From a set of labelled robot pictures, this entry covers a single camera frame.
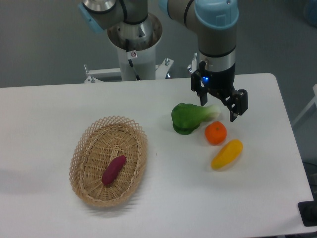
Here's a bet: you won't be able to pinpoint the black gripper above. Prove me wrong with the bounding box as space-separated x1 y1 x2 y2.
191 61 248 122

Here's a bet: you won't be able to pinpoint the purple sweet potato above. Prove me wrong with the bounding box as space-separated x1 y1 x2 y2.
102 155 126 185

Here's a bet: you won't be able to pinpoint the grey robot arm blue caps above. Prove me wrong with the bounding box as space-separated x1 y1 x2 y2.
78 0 248 121

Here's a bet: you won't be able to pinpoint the oval wicker basket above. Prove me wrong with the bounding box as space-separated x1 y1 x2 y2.
69 116 148 207

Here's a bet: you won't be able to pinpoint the green bok choy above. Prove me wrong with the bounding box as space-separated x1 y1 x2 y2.
171 103 221 135

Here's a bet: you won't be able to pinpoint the orange tangerine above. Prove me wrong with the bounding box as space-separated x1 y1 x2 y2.
205 121 227 145

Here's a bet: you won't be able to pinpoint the yellow mango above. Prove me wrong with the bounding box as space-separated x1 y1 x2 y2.
211 139 243 170

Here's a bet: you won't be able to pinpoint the black device at table edge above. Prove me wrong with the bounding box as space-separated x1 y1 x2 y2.
298 201 317 227

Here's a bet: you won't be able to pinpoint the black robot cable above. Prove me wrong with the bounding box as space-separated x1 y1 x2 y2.
125 39 142 81

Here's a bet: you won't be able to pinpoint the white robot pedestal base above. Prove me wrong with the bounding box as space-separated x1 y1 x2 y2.
84 13 174 83

